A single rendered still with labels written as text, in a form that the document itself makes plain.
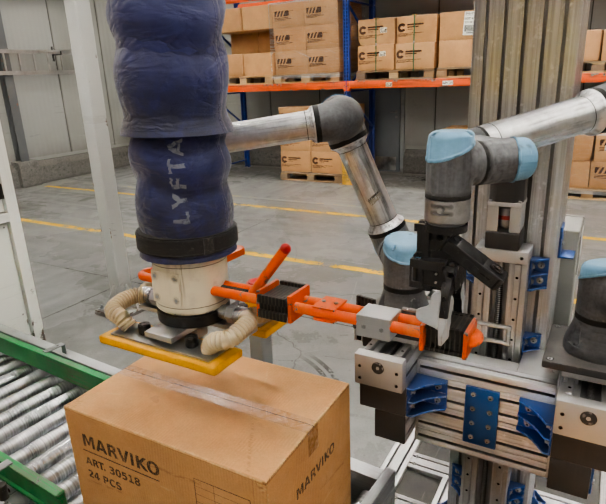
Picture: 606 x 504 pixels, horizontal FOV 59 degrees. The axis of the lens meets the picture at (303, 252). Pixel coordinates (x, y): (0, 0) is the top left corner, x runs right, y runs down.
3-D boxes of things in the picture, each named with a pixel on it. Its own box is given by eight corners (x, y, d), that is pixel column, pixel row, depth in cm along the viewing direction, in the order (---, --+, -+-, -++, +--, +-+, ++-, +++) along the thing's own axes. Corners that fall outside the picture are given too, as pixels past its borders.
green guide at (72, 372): (-49, 331, 270) (-53, 315, 267) (-27, 323, 279) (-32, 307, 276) (180, 430, 186) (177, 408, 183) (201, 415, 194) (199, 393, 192)
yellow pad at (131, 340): (99, 343, 125) (96, 323, 124) (131, 326, 134) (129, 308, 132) (214, 377, 109) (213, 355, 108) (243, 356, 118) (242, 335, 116)
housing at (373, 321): (354, 336, 103) (354, 314, 102) (368, 322, 109) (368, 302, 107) (389, 343, 100) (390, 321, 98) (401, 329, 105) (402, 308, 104)
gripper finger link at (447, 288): (442, 317, 94) (449, 268, 95) (452, 319, 94) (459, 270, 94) (434, 317, 90) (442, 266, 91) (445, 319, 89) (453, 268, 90)
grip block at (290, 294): (254, 318, 112) (253, 291, 111) (279, 301, 121) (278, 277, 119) (289, 325, 108) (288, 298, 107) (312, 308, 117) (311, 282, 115)
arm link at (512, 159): (501, 131, 99) (449, 135, 96) (545, 137, 89) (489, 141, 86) (498, 174, 101) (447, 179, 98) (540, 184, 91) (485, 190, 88)
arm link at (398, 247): (386, 291, 147) (387, 244, 143) (378, 274, 160) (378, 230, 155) (430, 289, 147) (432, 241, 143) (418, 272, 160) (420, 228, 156)
